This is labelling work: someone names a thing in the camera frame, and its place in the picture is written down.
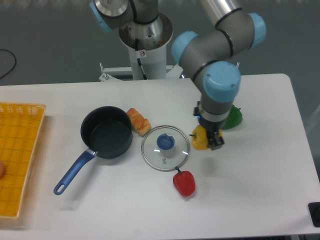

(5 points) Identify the toy bread loaf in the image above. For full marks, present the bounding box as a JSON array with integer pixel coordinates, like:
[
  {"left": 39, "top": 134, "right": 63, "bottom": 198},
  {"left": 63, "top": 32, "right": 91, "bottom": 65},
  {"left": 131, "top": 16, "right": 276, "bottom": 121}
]
[{"left": 127, "top": 108, "right": 151, "bottom": 136}]

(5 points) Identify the red bell pepper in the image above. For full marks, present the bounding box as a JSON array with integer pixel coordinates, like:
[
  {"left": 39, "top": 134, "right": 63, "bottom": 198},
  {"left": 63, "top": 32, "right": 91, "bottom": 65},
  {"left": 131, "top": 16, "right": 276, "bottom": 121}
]
[{"left": 172, "top": 166, "right": 196, "bottom": 197}]

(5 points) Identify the dark saucepan blue handle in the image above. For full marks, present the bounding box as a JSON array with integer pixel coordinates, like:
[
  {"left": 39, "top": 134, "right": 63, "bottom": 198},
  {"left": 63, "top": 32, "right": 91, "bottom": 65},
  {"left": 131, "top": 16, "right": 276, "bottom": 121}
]
[{"left": 53, "top": 106, "right": 133, "bottom": 195}]

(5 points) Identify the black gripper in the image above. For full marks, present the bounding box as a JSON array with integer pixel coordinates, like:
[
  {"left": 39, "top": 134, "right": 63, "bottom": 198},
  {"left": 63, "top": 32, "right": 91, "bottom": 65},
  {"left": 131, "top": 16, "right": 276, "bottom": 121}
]
[{"left": 198, "top": 116, "right": 226, "bottom": 151}]

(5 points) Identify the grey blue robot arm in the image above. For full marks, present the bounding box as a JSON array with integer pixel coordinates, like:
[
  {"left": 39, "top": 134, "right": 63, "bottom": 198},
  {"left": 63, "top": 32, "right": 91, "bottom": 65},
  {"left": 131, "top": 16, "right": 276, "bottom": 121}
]
[{"left": 89, "top": 0, "right": 267, "bottom": 150}]

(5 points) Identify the black cable on floor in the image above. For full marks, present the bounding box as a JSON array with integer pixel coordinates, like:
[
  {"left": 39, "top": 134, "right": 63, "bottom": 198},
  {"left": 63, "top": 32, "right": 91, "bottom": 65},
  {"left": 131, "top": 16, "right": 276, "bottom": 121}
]
[{"left": 0, "top": 48, "right": 17, "bottom": 80}]

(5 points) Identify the black device table corner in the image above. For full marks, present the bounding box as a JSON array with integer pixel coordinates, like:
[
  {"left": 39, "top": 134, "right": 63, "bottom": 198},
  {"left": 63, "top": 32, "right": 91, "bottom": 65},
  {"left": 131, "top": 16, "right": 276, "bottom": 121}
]
[{"left": 308, "top": 202, "right": 320, "bottom": 228}]

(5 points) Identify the green bell pepper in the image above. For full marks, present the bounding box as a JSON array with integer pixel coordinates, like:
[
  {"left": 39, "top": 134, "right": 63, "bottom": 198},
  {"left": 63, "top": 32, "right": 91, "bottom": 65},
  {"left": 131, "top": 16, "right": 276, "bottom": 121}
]
[{"left": 222, "top": 105, "right": 243, "bottom": 130}]

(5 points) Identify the yellow bell pepper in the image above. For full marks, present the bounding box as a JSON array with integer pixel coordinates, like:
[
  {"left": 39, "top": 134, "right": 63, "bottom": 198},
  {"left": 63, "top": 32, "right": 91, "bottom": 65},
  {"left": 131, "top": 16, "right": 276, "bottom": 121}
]
[{"left": 190, "top": 125, "right": 211, "bottom": 150}]

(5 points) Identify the glass lid blue knob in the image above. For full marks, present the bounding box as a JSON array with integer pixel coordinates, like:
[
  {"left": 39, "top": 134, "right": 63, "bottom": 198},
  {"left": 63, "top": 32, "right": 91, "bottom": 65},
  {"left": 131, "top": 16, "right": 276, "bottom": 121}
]
[{"left": 141, "top": 125, "right": 191, "bottom": 172}]

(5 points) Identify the yellow woven basket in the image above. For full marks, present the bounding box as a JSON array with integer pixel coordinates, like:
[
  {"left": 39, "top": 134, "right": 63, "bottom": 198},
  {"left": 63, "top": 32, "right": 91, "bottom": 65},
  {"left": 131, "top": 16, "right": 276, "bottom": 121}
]
[{"left": 0, "top": 102, "right": 46, "bottom": 219}]

